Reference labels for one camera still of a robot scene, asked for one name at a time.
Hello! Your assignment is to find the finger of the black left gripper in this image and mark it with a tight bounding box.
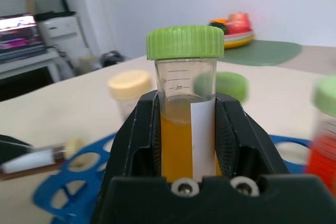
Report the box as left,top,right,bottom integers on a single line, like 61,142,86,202
0,134,34,166

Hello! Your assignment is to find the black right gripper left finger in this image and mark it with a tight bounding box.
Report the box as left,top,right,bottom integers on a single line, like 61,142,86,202
91,90,163,224

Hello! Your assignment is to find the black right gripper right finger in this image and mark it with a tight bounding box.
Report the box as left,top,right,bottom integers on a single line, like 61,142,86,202
214,93,290,177

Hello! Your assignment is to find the green-capped clear test tube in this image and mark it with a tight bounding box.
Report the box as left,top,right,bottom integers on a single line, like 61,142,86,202
193,71,249,104

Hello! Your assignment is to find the cream-capped clear test tube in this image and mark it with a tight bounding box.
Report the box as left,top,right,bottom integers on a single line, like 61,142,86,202
107,70,153,123

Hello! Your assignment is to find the blue test tube rack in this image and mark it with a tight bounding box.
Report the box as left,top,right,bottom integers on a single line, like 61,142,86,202
33,132,314,224

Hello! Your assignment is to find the cream-capped tube, white label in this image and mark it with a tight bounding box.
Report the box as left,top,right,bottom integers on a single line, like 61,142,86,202
1,137,85,175

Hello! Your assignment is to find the green-capped tube, red liquid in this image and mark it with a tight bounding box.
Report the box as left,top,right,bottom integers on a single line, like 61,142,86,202
305,76,336,192

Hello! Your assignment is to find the dark bag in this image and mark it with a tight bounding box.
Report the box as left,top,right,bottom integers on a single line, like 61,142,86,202
100,50,130,68

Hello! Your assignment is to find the cream waste bin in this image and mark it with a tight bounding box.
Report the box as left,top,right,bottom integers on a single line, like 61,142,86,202
78,56,102,74

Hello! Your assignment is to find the white side desk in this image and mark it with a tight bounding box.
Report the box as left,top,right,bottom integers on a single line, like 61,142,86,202
0,50,76,102

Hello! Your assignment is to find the green table mat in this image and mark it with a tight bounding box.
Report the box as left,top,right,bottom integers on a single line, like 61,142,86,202
222,39,303,68

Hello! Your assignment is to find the stack of coloured plates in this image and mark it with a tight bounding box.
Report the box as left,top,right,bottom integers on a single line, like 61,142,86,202
223,30,256,50

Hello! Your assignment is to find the laptop with lit screen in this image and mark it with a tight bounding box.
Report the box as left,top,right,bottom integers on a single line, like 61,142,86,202
0,13,47,63

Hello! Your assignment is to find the red toy on plates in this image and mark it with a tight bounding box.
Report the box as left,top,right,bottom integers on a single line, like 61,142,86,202
226,12,253,35

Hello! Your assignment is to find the orange and black toy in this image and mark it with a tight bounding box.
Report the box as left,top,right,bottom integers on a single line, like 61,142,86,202
209,18,228,35

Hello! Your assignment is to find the white floor appliance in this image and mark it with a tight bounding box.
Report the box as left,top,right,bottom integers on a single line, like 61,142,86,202
35,11,91,79

